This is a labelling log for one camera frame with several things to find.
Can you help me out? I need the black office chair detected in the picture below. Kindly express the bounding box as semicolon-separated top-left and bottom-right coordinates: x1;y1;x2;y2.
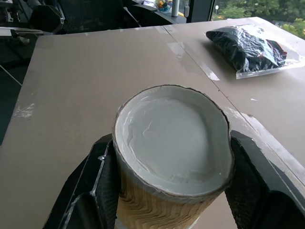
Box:
30;0;127;34

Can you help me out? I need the black desk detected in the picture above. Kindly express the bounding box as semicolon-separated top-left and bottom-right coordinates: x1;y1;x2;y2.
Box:
123;0;189;24

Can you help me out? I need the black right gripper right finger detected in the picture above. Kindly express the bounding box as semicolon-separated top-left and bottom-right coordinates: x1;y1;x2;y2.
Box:
224;130;305;229

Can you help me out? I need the brown ribbed paper cup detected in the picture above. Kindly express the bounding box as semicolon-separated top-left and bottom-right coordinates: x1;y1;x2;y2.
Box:
111;83;236;229

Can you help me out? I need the colourful toy pile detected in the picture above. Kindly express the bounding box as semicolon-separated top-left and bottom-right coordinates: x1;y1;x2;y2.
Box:
154;0;173;12

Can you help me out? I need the clear bag of black items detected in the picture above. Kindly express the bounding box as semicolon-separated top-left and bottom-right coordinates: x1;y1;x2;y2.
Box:
205;23;305;80

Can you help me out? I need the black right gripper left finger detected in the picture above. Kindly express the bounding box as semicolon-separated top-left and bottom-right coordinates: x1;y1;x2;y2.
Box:
44;133;120;229

